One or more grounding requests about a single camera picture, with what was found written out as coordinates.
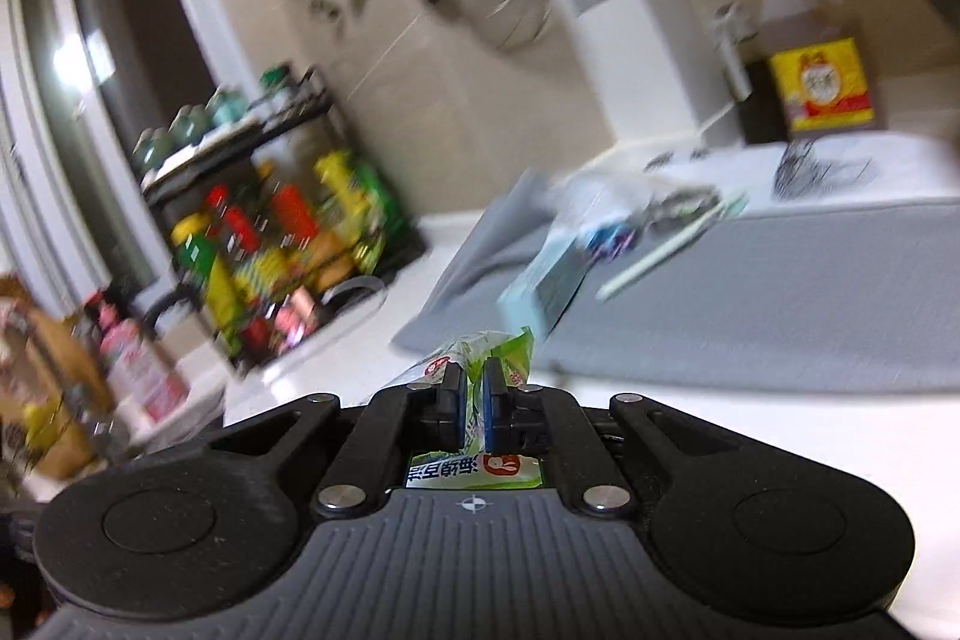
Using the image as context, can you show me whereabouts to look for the dark soy sauce dispenser bottle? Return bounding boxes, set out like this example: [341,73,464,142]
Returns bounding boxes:
[711,2,788,145]

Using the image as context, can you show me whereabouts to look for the pink labelled bottle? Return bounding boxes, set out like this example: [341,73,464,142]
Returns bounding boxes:
[96,299,189,422]

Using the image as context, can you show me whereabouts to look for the clear plastic bag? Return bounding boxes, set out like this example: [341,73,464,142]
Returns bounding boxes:
[547,169,679,236]

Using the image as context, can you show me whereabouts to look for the mint green toothbrush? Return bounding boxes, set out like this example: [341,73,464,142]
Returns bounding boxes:
[596,191,748,302]

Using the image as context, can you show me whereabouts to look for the green white snack bag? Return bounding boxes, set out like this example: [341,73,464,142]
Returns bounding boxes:
[391,328,542,491]

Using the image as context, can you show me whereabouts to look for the white geometric print cloth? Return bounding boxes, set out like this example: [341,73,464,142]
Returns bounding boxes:
[596,131,958,216]

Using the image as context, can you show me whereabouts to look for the grey woven table mat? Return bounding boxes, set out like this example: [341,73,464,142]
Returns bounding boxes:
[390,170,960,395]

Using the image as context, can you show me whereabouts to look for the black wire spice rack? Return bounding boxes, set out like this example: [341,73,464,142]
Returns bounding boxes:
[133,64,427,370]

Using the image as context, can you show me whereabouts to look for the cooking wine jug yellow label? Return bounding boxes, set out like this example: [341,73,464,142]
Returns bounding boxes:
[758,0,877,138]

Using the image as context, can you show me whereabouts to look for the flower-shaped metal egg ring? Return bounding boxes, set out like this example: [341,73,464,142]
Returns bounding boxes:
[644,185,723,238]

